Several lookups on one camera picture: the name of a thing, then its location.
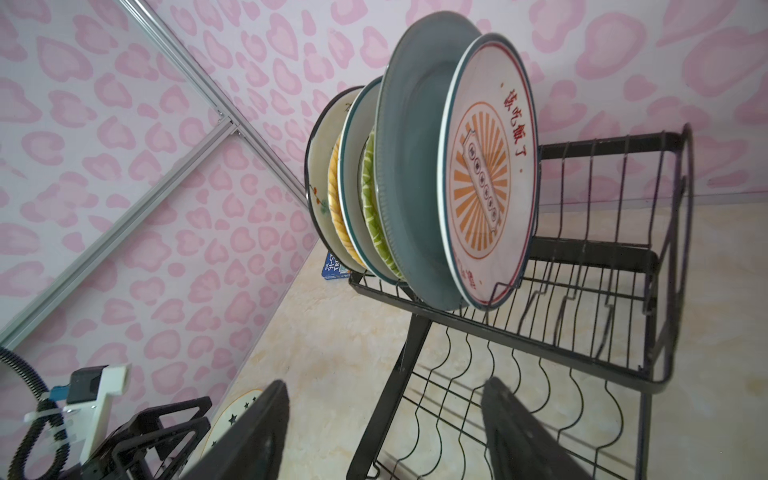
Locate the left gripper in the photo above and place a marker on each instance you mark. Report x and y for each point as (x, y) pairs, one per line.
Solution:
(178, 427)

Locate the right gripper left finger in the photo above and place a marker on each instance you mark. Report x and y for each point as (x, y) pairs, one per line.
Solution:
(253, 447)

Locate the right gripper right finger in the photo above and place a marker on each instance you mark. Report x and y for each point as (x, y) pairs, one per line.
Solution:
(518, 445)

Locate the star pattern cartoon plate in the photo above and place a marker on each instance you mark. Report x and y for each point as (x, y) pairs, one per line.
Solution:
(226, 419)

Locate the orange woven bamboo plate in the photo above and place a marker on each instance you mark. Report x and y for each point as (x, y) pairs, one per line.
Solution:
(335, 208)

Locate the yellow green woven plate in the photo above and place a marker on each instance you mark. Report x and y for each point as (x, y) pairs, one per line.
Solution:
(370, 210)

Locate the white plate orange sunburst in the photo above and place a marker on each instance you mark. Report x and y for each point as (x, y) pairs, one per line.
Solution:
(488, 172)

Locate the cream floral plate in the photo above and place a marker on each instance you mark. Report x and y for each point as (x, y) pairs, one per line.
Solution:
(323, 137)

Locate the white plate green rim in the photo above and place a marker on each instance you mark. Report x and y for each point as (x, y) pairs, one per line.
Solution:
(356, 129)

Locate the grey blue plate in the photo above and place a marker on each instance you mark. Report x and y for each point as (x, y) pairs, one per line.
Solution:
(407, 133)

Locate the blue treehouse book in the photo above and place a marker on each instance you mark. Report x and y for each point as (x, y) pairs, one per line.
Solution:
(333, 269)

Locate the black wire dish rack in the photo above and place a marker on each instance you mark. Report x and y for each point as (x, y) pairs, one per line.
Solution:
(584, 342)

